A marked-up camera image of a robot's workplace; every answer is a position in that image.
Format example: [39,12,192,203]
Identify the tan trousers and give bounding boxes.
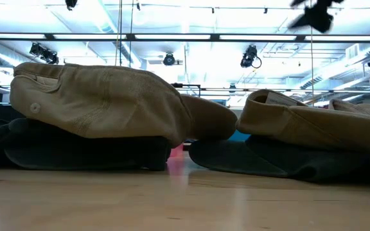
[236,89,370,161]

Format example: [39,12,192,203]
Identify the blue plastic bin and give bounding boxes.
[228,130,252,142]

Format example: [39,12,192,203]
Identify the black overhead frame bar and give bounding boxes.
[0,31,370,44]

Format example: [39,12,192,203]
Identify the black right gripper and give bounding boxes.
[286,0,335,34]

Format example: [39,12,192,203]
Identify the pink plastic bin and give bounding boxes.
[170,143,185,158]

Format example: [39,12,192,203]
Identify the beige baseball cap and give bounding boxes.
[10,62,238,149]

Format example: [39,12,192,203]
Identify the black boom stand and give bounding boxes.
[171,82,202,97]

